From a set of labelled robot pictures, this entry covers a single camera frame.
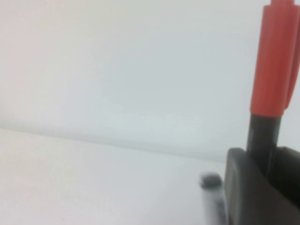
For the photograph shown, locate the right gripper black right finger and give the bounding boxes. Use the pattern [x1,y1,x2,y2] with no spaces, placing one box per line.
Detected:
[269,146,300,205]

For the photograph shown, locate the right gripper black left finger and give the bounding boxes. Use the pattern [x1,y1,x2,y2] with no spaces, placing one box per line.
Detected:
[224,147,300,225]

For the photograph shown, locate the black pen red cap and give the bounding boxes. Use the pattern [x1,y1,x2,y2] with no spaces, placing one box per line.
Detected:
[246,0,300,179]

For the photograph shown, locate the white marker black cap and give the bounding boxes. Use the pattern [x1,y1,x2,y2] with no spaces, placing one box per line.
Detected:
[198,172,227,225]

